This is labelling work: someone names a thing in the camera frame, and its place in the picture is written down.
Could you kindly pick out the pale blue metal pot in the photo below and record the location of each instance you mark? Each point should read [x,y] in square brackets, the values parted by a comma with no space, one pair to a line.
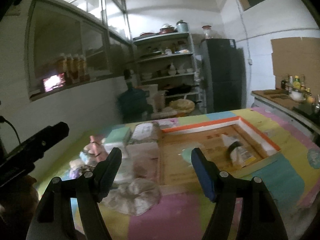
[182,27]

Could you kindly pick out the cardboard box with orange rim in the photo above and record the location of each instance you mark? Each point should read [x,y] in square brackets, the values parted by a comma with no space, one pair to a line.
[215,160]

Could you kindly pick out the grey fluffy scrunchie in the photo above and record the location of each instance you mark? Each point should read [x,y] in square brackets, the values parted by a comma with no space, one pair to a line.
[135,195]

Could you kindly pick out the white metal shelf rack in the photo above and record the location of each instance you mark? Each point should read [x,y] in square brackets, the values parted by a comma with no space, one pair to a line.
[192,62]

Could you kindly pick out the black wok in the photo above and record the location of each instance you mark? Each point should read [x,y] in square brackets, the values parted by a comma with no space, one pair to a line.
[180,89]

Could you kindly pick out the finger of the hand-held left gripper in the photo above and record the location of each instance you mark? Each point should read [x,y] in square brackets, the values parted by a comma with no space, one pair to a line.
[42,143]

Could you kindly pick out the row of white bowls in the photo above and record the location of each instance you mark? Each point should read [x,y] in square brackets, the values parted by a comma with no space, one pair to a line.
[178,70]

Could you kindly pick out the cluster of condiment bottles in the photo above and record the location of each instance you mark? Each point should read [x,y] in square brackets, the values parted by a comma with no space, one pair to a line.
[296,82]

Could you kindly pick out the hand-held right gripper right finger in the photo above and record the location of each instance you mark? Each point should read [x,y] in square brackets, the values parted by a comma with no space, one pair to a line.
[203,172]

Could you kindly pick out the kitchen counter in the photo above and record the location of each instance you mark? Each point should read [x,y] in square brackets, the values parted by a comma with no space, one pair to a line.
[275,105]

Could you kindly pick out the cardboard sheet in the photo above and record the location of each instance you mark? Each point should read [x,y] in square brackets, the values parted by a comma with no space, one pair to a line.
[295,57]

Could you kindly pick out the white bottle with black band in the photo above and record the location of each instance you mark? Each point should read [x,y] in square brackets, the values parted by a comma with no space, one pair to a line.
[240,152]

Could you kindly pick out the clear bag with brown item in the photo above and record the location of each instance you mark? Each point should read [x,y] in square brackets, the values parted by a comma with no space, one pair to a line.
[145,165]

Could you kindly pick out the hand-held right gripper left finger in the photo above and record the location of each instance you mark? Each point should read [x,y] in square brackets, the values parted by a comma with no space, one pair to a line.
[110,172]

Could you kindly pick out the white bowl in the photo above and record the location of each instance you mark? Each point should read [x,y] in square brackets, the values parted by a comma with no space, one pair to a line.
[297,96]

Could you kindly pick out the purple cloth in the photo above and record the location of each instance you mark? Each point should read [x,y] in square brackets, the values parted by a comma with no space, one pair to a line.
[76,173]

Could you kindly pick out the glass jar with red lid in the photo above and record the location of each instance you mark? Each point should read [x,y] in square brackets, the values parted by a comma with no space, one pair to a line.
[208,33]

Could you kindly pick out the glass-door wall cabinet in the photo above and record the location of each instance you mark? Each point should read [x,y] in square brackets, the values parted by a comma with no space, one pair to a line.
[50,30]

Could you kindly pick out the green tissue box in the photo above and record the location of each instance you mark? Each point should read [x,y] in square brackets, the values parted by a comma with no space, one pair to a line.
[117,136]

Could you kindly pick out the cream fluffy item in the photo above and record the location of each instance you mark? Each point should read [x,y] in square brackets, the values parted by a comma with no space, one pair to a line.
[75,163]

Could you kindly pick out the dark refrigerator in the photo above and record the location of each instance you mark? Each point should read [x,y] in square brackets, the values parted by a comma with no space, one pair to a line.
[225,75]

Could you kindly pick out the blue water jug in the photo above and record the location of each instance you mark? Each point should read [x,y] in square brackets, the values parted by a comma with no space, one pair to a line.
[132,102]

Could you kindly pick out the pale green soft item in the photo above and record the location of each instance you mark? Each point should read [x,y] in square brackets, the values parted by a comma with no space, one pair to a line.
[186,155]

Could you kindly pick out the floral tissue pack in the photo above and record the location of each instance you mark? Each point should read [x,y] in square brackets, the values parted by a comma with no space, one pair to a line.
[145,132]

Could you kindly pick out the person's left hand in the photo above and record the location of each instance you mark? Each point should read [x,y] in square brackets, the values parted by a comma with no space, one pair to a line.
[17,200]

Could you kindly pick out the red plate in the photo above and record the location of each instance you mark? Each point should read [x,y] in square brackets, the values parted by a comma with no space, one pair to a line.
[148,34]

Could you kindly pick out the red pot with lid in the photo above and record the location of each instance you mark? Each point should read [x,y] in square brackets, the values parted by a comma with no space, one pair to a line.
[167,30]

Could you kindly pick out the basket of flatbread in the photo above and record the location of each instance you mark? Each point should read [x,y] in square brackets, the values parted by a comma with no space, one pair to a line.
[182,105]

